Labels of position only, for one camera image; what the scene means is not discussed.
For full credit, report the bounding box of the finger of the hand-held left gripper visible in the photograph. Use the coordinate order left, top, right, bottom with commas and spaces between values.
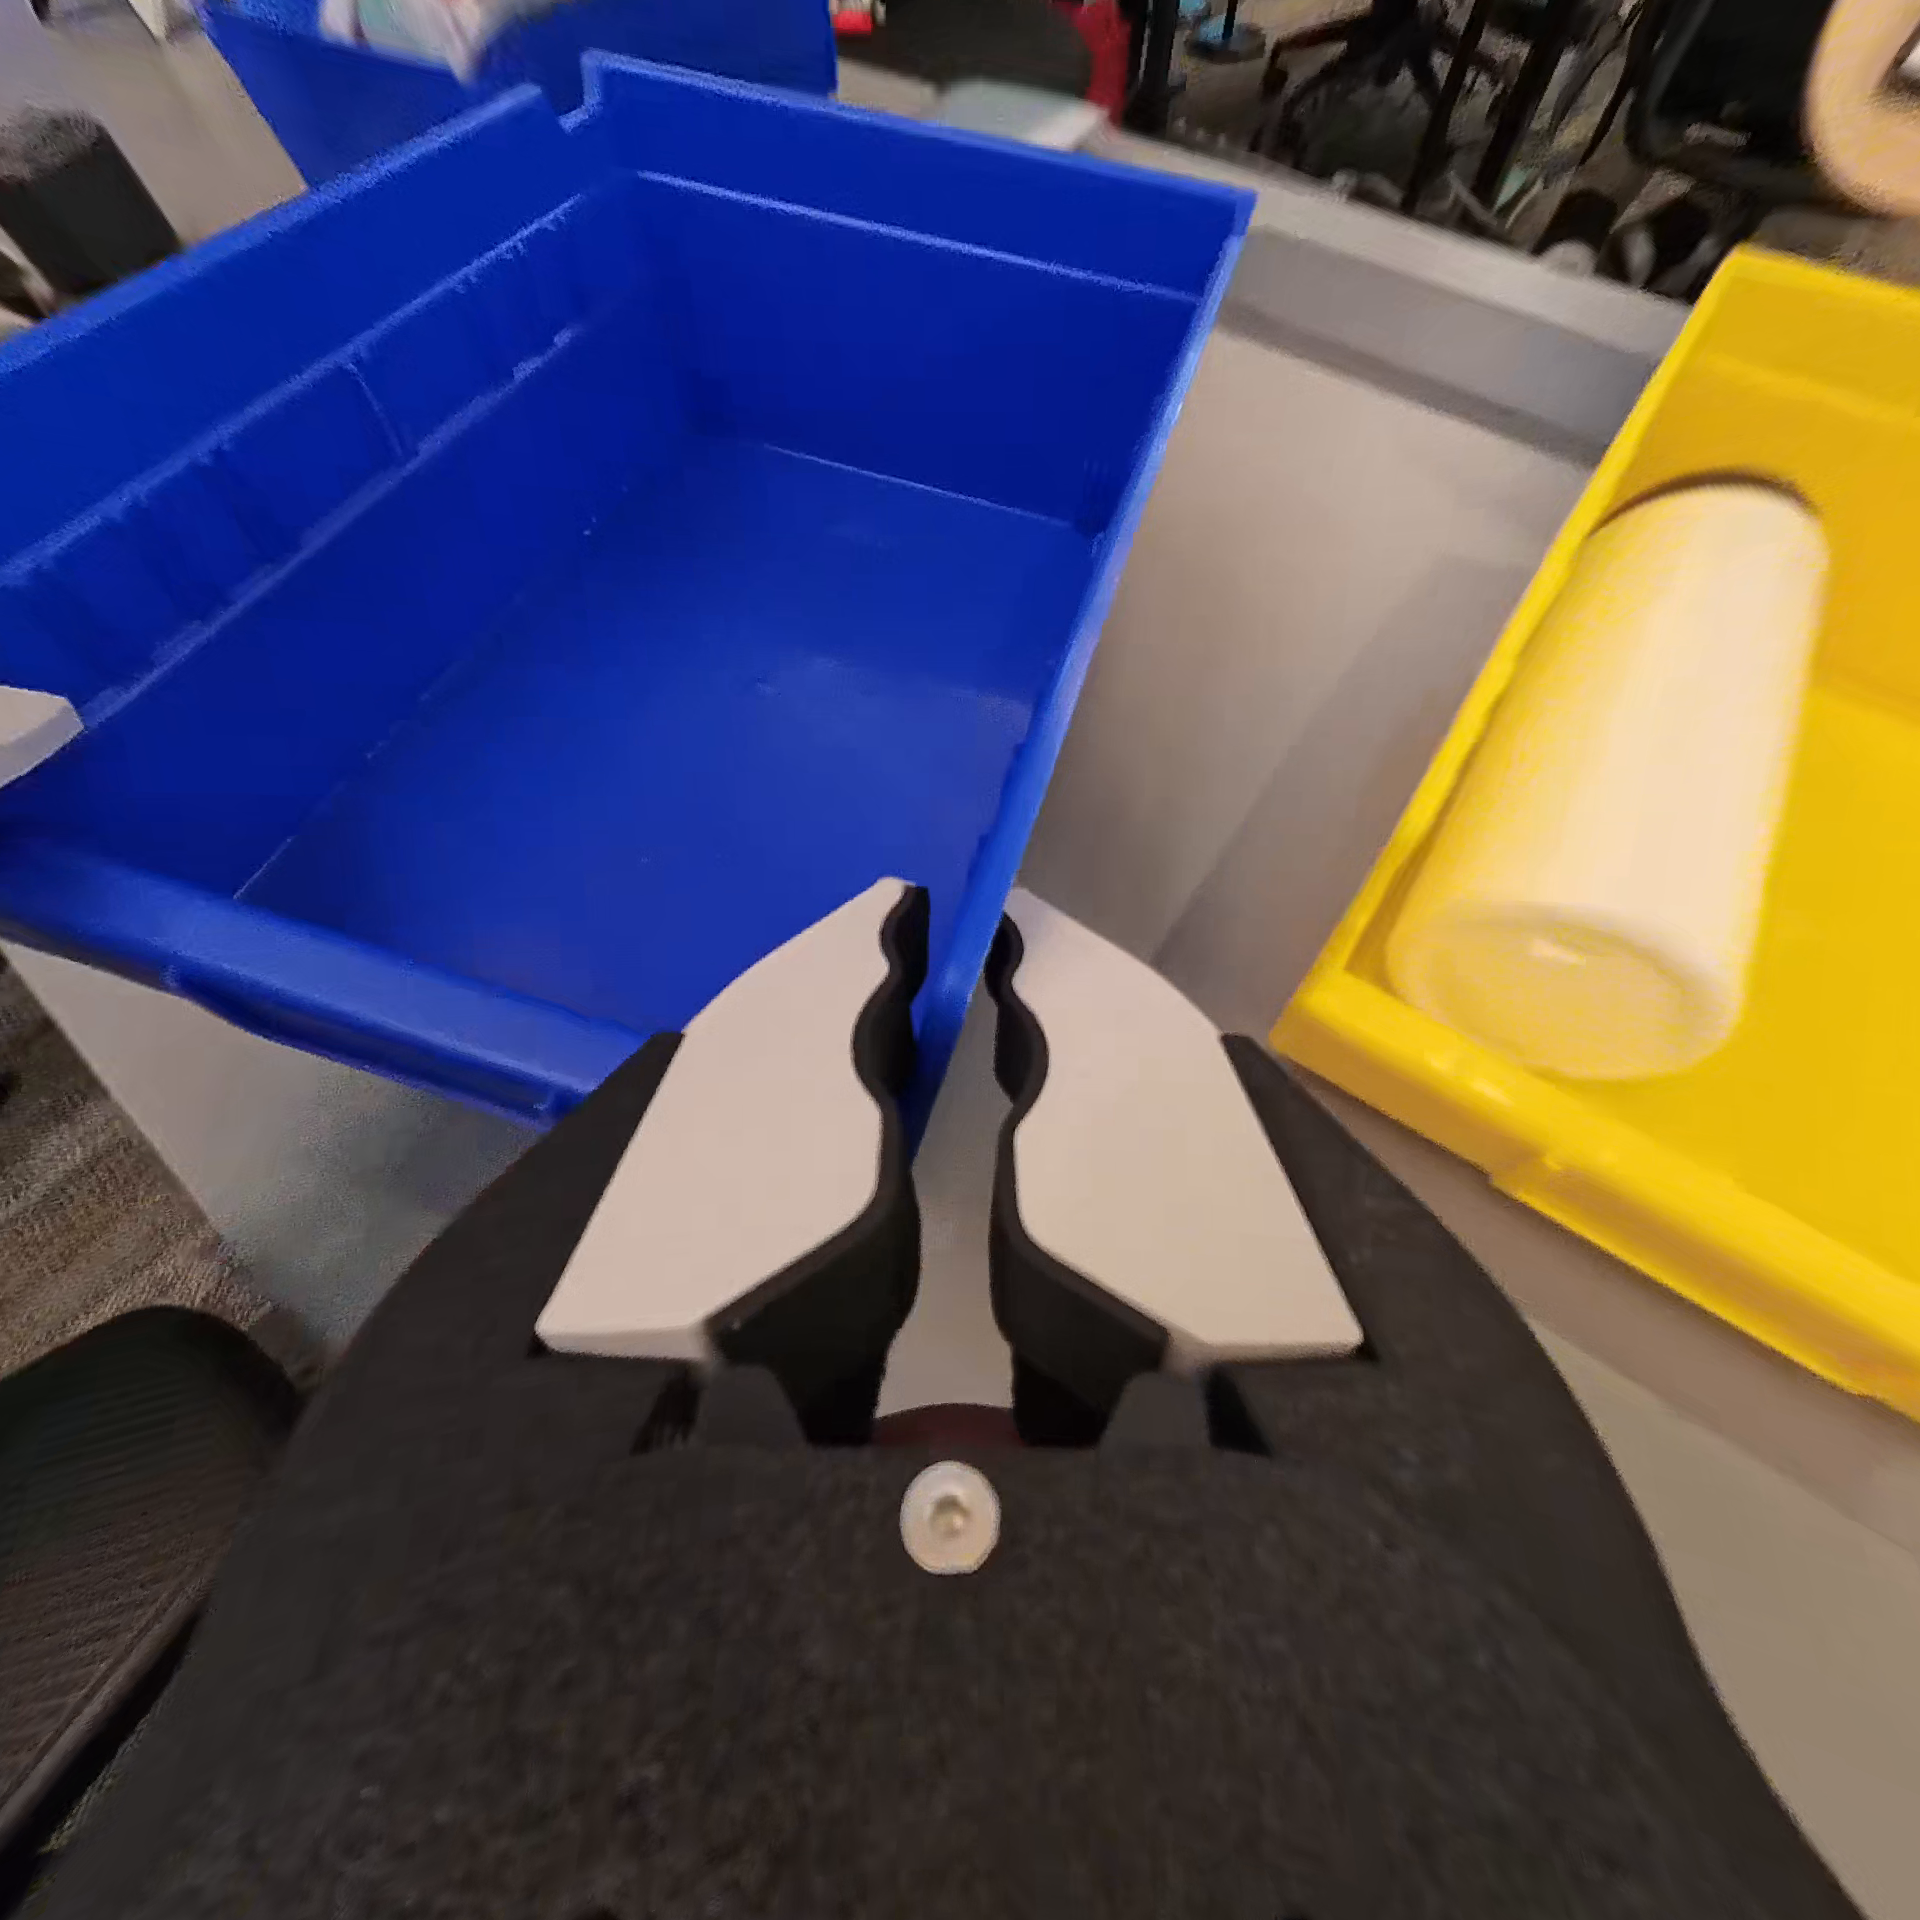
0, 688, 88, 791

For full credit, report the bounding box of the instruction sheet on stand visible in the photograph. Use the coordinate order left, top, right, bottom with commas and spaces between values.
1808, 0, 1920, 221

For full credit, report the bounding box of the black battery charger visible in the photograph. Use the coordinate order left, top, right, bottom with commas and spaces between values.
0, 111, 185, 304

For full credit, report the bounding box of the white plastic bottle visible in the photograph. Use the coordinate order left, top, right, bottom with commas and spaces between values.
1384, 481, 1834, 1080

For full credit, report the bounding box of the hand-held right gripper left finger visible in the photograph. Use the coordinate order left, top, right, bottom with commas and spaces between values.
536, 877, 934, 1449

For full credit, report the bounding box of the yellow plastic bin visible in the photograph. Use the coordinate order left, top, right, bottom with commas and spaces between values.
1272, 246, 1920, 1421

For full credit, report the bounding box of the blue plastic bin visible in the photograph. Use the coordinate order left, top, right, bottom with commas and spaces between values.
202, 0, 839, 191
0, 53, 1261, 1161

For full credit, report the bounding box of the red bag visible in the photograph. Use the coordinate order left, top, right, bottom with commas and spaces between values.
1049, 0, 1129, 118

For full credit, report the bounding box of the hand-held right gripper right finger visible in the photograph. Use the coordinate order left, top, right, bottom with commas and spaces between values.
989, 887, 1367, 1449

